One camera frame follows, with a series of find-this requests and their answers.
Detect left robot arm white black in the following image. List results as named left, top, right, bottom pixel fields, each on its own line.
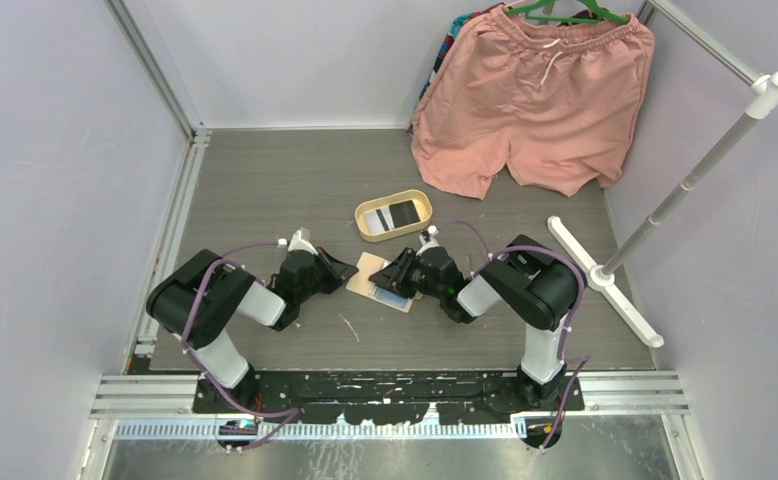
left=145, top=247, right=358, bottom=413

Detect beige leather card holder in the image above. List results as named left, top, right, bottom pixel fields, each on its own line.
left=345, top=252, right=421, bottom=313

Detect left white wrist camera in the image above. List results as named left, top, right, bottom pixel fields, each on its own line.
left=277, top=227, right=318, bottom=255

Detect white clothes rack stand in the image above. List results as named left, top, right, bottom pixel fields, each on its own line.
left=546, top=68, right=778, bottom=350

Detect colourful patterned garment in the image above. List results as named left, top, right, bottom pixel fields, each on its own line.
left=413, top=2, right=504, bottom=112

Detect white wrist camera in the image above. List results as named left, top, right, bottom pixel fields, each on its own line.
left=277, top=227, right=318, bottom=255
left=417, top=225, right=440, bottom=255

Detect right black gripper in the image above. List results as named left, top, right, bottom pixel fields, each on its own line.
left=368, top=248, right=445, bottom=301

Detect green clothes hanger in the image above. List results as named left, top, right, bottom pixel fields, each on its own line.
left=505, top=0, right=628, bottom=26

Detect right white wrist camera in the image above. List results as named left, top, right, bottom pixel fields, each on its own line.
left=417, top=225, right=440, bottom=255

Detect aluminium frame rail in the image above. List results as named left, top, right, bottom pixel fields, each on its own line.
left=106, top=1, right=211, bottom=374

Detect beige oval plastic tray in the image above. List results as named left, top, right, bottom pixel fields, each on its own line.
left=354, top=189, right=433, bottom=243

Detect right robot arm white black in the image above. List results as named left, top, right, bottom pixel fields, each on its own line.
left=369, top=234, right=586, bottom=411

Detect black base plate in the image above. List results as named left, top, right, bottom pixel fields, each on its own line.
left=231, top=370, right=585, bottom=426

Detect white magnetic stripe card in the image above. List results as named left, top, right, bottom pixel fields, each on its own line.
left=363, top=207, right=394, bottom=235

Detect pink shorts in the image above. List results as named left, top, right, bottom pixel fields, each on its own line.
left=410, top=5, right=655, bottom=199

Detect black vip card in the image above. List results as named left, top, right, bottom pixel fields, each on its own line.
left=388, top=200, right=420, bottom=229

